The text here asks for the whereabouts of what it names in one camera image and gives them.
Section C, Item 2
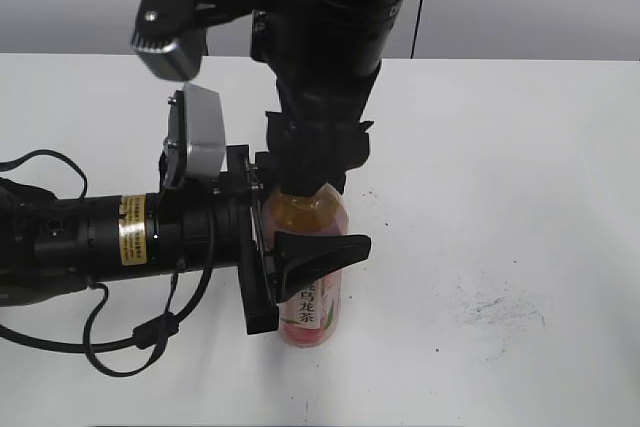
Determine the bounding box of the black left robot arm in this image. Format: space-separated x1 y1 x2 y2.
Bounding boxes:
1 145 371 334

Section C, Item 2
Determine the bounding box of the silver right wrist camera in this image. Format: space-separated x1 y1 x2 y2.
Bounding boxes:
131 0 205 82

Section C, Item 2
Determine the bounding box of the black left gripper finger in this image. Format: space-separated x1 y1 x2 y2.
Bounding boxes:
253 151 273 182
273 232 372 303

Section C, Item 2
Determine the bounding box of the peach oolong tea bottle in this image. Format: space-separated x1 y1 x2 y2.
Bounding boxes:
262 184 349 347

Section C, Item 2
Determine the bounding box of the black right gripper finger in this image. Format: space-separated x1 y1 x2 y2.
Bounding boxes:
321 144 370 190
268 141 325 196

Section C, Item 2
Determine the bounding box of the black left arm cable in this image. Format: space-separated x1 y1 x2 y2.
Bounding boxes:
0 148 214 377

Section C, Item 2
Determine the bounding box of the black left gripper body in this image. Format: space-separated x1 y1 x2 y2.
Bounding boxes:
212 145 279 335

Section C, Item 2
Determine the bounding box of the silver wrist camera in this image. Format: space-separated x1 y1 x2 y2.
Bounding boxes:
131 0 205 82
159 82 226 189

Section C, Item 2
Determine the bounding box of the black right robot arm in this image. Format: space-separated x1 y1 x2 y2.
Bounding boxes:
198 0 404 197

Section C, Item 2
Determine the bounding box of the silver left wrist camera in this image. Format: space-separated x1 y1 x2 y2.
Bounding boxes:
159 82 226 189

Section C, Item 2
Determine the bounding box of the right black wall cable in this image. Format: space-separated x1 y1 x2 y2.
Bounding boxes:
409 0 426 60

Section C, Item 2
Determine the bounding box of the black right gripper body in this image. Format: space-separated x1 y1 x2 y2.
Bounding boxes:
265 59 382 157

